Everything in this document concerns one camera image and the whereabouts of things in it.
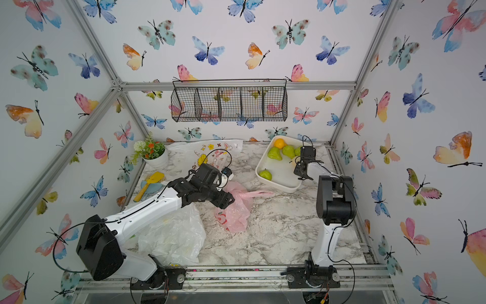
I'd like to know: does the pink plastic bag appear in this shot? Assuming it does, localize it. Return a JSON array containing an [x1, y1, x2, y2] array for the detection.
[[214, 181, 274, 234]]

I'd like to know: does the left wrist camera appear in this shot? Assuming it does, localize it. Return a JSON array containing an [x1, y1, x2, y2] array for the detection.
[[220, 167, 234, 188]]

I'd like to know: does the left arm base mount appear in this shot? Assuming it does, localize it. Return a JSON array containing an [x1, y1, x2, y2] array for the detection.
[[130, 267, 187, 291]]

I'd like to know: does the green pear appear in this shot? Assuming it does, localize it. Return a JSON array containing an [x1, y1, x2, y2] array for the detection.
[[267, 147, 282, 161], [258, 169, 273, 181], [294, 146, 302, 157], [282, 145, 296, 159]]

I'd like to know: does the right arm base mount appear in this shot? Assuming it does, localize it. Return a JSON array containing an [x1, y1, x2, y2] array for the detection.
[[280, 260, 340, 290]]

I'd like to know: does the white printed plastic bag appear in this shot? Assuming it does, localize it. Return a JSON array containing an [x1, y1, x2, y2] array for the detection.
[[166, 139, 243, 170]]

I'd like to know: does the potted flower plant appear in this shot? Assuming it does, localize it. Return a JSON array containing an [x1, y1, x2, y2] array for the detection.
[[130, 132, 169, 170]]

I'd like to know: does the white plastic tray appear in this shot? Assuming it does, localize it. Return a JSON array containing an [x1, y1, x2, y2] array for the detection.
[[255, 136, 302, 193]]

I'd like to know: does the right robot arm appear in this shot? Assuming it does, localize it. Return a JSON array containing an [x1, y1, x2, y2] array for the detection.
[[294, 146, 357, 267]]

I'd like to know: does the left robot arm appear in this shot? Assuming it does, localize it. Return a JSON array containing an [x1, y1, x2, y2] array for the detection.
[[76, 163, 235, 289]]

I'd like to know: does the blue toy scoop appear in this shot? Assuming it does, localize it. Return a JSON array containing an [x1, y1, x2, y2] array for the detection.
[[140, 181, 165, 200]]

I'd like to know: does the black wire basket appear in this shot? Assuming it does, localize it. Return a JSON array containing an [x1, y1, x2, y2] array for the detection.
[[170, 79, 288, 123]]

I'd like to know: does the yellow toy shovel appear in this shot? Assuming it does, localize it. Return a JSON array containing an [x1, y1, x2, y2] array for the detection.
[[134, 172, 165, 202]]

